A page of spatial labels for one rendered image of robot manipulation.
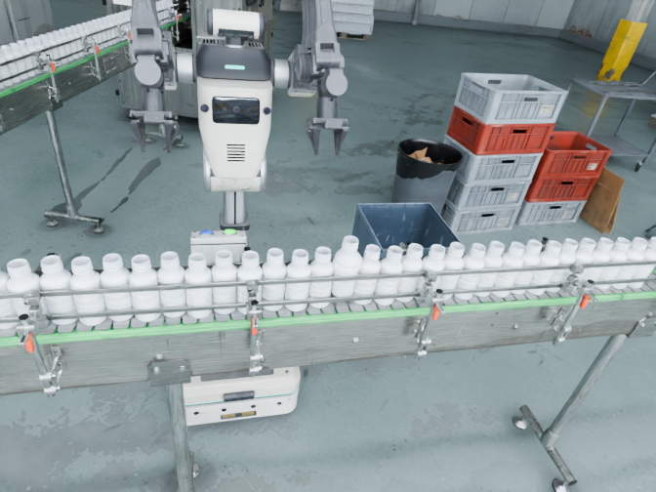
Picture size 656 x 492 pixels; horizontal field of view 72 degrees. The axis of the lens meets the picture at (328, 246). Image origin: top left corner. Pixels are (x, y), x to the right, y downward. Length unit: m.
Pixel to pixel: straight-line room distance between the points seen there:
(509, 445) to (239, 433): 1.20
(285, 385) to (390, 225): 0.79
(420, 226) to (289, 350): 0.92
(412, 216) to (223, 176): 0.78
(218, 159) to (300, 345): 0.69
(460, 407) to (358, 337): 1.23
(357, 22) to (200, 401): 9.34
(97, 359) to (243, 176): 0.74
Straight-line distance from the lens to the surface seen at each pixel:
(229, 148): 1.55
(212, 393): 1.96
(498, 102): 3.23
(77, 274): 1.10
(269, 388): 1.97
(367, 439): 2.17
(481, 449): 2.31
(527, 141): 3.56
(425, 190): 3.19
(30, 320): 1.10
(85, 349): 1.20
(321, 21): 1.33
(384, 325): 1.24
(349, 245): 1.08
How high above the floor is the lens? 1.80
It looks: 34 degrees down
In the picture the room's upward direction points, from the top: 8 degrees clockwise
